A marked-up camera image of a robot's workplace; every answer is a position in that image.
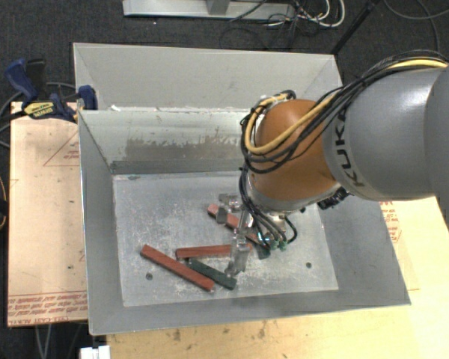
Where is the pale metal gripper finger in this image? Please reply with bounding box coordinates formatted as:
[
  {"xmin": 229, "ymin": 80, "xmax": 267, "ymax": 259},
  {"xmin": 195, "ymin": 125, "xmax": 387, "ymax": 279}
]
[
  {"xmin": 224, "ymin": 236, "xmax": 253, "ymax": 278},
  {"xmin": 216, "ymin": 193, "xmax": 241, "ymax": 225}
]

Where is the red-brown flat block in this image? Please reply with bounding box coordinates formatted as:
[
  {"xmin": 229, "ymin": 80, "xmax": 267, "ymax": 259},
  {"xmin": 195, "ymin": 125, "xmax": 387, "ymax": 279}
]
[
  {"xmin": 207, "ymin": 203, "xmax": 262, "ymax": 252},
  {"xmin": 139, "ymin": 244, "xmax": 216, "ymax": 293},
  {"xmin": 174, "ymin": 242, "xmax": 254, "ymax": 260}
]

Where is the grey metal bin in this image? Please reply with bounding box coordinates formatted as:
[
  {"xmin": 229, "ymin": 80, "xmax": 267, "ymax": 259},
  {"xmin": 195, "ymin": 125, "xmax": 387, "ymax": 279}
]
[{"xmin": 73, "ymin": 42, "xmax": 412, "ymax": 337}]

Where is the brown cardboard board red print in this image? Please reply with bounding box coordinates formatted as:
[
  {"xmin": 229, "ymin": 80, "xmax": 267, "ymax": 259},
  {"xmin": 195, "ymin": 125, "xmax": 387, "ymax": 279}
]
[{"xmin": 7, "ymin": 101, "xmax": 422, "ymax": 328}]

